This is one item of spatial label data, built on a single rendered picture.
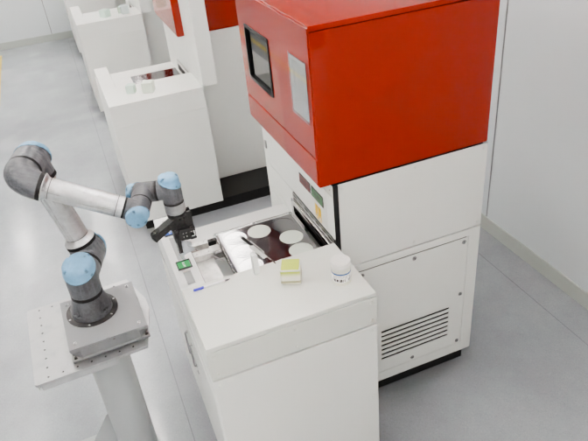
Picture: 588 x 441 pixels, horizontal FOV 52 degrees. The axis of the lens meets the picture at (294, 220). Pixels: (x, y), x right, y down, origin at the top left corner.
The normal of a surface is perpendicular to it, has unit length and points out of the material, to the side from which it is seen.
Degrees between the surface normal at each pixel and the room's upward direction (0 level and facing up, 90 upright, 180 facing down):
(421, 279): 90
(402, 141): 90
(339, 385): 90
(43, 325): 0
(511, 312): 0
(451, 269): 90
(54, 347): 0
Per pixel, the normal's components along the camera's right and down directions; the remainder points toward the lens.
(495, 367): -0.09, -0.84
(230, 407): 0.37, 0.48
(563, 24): -0.92, 0.27
